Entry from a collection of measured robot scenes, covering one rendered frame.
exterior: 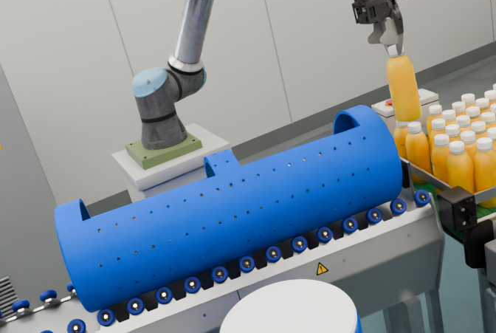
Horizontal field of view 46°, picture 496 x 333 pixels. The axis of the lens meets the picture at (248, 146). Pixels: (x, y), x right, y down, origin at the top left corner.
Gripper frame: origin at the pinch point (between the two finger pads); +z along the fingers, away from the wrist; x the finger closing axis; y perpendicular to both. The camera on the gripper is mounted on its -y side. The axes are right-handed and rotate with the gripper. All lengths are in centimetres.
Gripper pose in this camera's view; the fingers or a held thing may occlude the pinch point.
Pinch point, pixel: (395, 48)
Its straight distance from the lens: 151.8
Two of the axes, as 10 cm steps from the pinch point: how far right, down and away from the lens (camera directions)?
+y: -9.1, 3.6, -2.2
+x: 3.1, 2.0, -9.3
